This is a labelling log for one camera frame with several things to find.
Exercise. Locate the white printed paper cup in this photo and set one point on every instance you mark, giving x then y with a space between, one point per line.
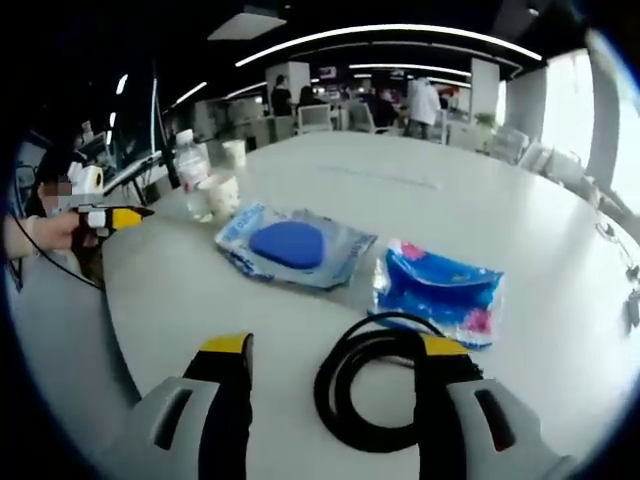
222 197
235 152

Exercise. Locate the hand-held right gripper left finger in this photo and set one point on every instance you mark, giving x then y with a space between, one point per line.
220 415

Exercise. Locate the long ceiling light strip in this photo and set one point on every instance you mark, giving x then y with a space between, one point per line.
390 27

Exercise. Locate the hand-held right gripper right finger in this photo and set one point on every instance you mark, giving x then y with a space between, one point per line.
440 425

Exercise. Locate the cluster of grey office chairs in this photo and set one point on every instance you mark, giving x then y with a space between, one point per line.
545 160

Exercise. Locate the short ceiling light strip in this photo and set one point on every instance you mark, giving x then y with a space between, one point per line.
410 66

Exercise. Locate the white office chair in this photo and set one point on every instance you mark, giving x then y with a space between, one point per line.
315 119
364 117

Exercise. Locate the group of small dark objects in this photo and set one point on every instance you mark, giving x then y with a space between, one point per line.
632 305

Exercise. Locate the clear water bottle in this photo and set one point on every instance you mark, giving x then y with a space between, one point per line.
192 170

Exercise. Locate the large bright window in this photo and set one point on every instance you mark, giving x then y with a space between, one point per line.
629 130
570 110

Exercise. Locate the potted green plant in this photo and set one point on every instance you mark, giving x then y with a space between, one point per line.
485 119

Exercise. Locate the grey ceiling panel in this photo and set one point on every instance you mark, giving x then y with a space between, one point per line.
247 26

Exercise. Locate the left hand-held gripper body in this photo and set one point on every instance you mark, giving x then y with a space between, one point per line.
89 179

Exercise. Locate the blue sponge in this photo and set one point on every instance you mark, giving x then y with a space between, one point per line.
287 245

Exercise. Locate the blue tissue pack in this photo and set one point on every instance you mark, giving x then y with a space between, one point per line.
435 285

